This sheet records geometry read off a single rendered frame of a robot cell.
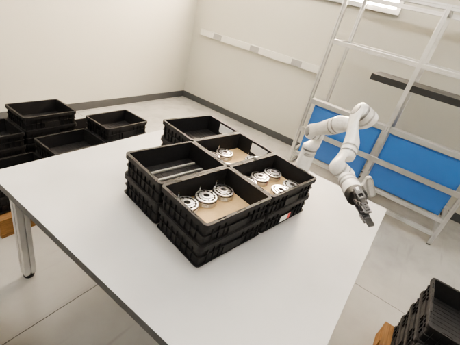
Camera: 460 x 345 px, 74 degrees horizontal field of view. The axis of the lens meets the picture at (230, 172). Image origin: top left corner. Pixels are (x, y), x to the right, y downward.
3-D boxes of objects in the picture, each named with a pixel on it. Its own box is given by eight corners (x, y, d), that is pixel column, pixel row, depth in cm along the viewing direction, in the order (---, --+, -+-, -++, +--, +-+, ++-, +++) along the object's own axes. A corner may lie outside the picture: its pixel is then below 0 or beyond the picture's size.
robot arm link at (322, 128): (330, 115, 158) (346, 117, 161) (302, 124, 184) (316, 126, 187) (329, 132, 158) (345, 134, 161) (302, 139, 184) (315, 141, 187)
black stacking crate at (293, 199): (265, 218, 143) (272, 198, 137) (223, 185, 159) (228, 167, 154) (309, 196, 170) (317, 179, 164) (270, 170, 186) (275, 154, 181)
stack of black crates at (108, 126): (123, 152, 298) (125, 109, 276) (144, 165, 285) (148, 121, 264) (85, 163, 267) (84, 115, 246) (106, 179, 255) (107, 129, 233)
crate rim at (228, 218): (226, 170, 154) (228, 165, 153) (272, 202, 138) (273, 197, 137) (159, 189, 127) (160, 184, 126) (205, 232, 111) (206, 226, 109)
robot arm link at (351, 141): (347, 143, 127) (361, 155, 129) (366, 97, 137) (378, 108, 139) (332, 148, 136) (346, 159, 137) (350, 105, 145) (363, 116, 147)
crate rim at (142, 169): (191, 144, 171) (192, 140, 170) (226, 170, 154) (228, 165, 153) (124, 156, 143) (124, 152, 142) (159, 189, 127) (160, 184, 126)
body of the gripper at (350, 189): (346, 202, 118) (354, 218, 110) (341, 185, 114) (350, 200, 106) (365, 197, 116) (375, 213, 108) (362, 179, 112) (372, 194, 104)
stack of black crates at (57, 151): (85, 163, 267) (84, 128, 251) (106, 179, 254) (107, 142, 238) (36, 177, 236) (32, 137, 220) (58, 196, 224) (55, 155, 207)
